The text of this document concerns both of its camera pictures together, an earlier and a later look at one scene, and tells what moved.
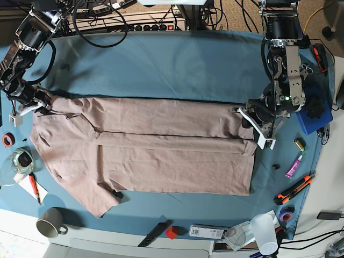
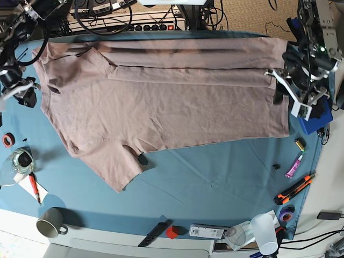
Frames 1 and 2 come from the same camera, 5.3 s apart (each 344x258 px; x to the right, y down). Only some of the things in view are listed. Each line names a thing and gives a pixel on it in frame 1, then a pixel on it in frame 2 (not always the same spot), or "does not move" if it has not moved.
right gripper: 265,115 → 303,90
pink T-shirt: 98,148 → 111,100
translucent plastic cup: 263,226 does not move
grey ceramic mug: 50,222 does not move
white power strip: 172,27 does not move
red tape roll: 5,142 does not move
